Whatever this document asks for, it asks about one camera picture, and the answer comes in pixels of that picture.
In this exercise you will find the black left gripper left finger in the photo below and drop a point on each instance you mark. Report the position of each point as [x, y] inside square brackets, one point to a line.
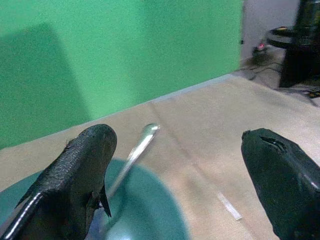
[75, 170]

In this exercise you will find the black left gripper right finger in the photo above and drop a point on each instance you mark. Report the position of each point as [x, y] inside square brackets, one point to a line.
[282, 180]

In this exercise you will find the silver metal spoon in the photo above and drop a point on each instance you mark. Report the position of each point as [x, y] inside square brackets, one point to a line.
[136, 155]

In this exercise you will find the white tape strip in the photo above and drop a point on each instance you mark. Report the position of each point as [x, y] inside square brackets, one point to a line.
[229, 206]

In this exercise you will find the teal round plate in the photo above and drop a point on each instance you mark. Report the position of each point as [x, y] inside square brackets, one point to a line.
[140, 200]

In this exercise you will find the beige tablecloth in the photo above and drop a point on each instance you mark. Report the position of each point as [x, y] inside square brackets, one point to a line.
[212, 150]

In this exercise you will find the green backdrop screen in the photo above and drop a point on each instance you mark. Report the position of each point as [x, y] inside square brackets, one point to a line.
[120, 57]

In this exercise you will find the black device with red light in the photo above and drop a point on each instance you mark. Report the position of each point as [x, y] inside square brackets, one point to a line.
[261, 47]

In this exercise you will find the black round stand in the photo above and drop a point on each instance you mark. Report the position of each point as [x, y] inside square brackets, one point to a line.
[298, 42]

